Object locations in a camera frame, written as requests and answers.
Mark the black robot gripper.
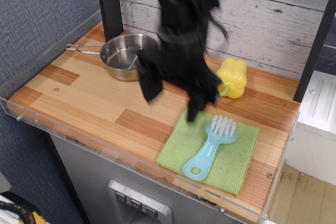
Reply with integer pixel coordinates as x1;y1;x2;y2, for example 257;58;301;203
136;26;221;122

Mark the light blue dish brush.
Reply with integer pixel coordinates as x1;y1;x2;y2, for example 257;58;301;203
183;115;238;181

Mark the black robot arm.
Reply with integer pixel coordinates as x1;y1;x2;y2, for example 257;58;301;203
135;0;221;122

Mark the green folded towel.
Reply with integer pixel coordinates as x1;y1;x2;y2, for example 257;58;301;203
157;111;259;195

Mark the yellow plastic bell pepper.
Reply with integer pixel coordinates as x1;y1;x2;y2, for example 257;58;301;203
216;58;247;99

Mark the stainless steel pot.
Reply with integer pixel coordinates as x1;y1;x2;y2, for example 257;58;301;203
65;34;160;81

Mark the grey toy fridge cabinet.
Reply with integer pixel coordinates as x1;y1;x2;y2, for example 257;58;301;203
51;135;267;223

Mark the silver dispenser button panel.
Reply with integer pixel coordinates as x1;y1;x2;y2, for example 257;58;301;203
108;179;173;223

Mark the white toy sink unit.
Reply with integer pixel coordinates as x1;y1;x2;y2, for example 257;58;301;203
284;71;335;185

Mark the clear acrylic table guard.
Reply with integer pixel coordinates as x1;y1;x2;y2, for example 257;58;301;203
0;10;300;222

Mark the yellow object bottom left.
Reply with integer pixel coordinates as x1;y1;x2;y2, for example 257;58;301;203
33;212;47;224

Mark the black left vertical post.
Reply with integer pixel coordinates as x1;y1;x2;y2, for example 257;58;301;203
99;0;124;42

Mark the black vertical post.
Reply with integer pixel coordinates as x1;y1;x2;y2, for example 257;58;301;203
293;0;335;102
99;0;124;42

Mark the black right vertical post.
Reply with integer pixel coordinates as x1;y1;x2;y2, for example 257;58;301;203
293;0;335;102

